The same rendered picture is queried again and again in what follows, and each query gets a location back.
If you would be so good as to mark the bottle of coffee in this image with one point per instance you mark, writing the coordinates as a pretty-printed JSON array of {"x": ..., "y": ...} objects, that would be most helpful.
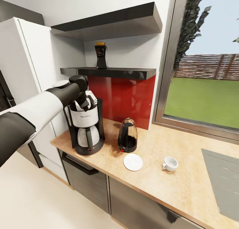
[{"x": 101, "y": 51}]

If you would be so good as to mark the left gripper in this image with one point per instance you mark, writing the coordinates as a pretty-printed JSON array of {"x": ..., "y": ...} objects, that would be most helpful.
[{"x": 83, "y": 103}]

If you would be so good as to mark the electric kettle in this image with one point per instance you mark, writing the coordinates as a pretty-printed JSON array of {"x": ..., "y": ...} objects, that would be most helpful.
[{"x": 127, "y": 139}]

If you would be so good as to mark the paper coffee filter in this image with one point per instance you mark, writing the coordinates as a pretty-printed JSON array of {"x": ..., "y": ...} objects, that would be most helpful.
[{"x": 79, "y": 109}]

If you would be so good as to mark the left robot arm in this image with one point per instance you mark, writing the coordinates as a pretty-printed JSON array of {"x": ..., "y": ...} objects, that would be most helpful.
[{"x": 23, "y": 122}]

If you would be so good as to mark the saucer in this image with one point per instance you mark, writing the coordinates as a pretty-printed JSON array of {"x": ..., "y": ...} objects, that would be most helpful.
[{"x": 133, "y": 162}]

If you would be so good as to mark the fixed window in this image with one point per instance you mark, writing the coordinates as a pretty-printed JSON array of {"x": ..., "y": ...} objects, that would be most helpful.
[{"x": 198, "y": 84}]

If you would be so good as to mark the coffee cup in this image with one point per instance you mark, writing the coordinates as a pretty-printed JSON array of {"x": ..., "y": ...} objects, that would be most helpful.
[{"x": 170, "y": 164}]

